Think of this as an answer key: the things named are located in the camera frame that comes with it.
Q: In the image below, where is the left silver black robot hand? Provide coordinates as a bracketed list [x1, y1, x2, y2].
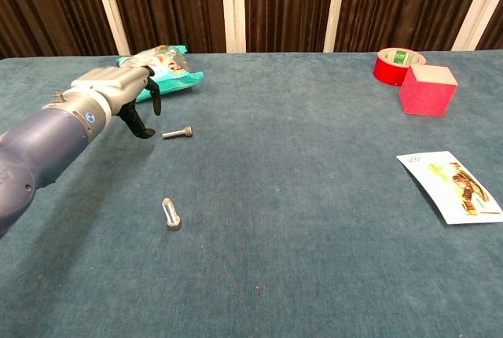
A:
[70, 64, 163, 141]

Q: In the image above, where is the silver bolt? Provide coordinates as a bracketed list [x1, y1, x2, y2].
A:
[161, 197, 183, 232]
[162, 125, 194, 140]

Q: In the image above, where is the teal snack bag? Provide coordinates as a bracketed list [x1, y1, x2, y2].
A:
[116, 44, 205, 104]

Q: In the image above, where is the dark brown pleated curtain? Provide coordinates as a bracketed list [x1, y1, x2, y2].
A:
[475, 0, 503, 51]
[105, 0, 228, 56]
[0, 0, 119, 60]
[333, 0, 491, 53]
[244, 0, 338, 53]

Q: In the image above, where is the blue felt table mat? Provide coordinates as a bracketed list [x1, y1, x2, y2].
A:
[0, 50, 503, 338]

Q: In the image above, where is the red tape roll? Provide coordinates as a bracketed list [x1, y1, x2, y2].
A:
[373, 47, 427, 88]

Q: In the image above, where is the pink cube block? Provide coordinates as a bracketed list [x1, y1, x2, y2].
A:
[398, 64, 459, 118]

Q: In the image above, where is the white picture card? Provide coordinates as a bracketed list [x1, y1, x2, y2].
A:
[395, 150, 503, 226]

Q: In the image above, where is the white partition frame post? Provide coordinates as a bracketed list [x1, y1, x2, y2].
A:
[450, 0, 503, 52]
[322, 0, 349, 53]
[219, 0, 247, 54]
[89, 0, 131, 57]

